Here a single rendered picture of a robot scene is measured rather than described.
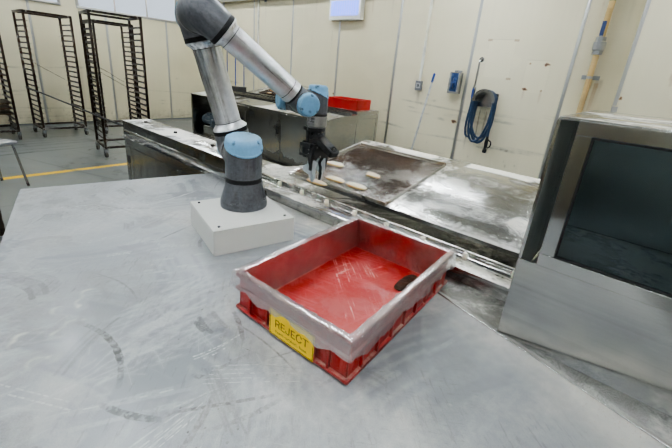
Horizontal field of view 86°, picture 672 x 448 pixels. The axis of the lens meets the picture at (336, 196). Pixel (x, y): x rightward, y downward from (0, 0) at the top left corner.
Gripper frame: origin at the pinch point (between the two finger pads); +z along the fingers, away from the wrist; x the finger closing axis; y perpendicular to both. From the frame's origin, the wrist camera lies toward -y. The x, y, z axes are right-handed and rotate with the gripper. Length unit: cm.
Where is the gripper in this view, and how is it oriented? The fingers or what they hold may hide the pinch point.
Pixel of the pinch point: (317, 178)
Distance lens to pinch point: 142.1
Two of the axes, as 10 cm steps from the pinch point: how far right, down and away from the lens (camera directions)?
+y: -7.5, -2.8, 6.0
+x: -6.5, 2.0, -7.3
